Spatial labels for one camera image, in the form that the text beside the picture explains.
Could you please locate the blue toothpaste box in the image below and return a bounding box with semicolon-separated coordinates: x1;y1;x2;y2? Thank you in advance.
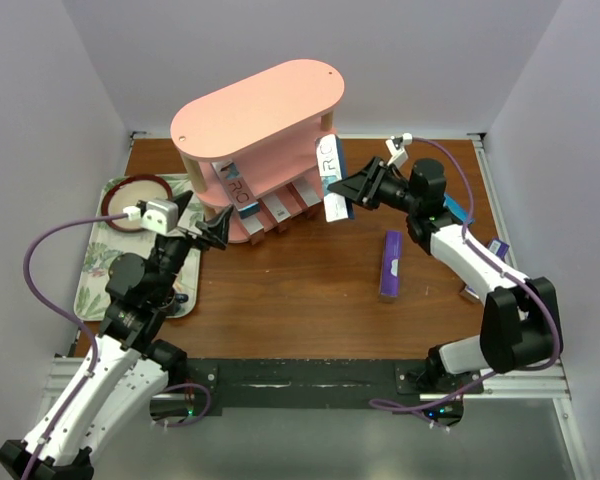
444;194;474;225
212;160;260;219
316;134;354;223

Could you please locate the purple toothpaste box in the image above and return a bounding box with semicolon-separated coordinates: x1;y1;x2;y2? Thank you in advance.
378;230;403;303
459;284;481;303

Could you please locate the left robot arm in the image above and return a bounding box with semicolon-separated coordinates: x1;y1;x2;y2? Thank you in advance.
0;191;234;479

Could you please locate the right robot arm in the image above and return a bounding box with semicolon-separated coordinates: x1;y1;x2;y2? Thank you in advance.
327;157;563;387

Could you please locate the pink three-tier shelf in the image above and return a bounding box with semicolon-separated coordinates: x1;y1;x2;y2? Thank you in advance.
170;59;345;243

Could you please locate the dark red rimmed plate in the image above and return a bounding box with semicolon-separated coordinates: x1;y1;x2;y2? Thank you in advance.
100;174;172;216

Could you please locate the floral serving tray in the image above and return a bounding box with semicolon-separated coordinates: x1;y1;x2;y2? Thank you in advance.
74;174;200;321

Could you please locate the purple toothpaste box right edge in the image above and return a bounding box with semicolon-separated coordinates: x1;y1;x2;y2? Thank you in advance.
487;238;510;261

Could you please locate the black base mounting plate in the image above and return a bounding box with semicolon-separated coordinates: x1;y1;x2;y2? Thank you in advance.
178;358;479;416

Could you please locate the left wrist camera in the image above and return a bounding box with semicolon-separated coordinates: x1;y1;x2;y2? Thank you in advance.
122;199;180;235

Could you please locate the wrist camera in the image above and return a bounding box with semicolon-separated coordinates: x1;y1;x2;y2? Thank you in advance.
122;199;180;235
385;133;413;169

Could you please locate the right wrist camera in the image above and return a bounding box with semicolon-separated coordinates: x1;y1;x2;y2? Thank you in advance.
385;133;413;169

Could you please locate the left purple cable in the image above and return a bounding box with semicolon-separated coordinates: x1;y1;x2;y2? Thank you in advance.
22;212;131;480

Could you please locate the aluminium frame rail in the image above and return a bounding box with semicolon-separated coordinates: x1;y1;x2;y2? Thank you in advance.
467;132;571;401

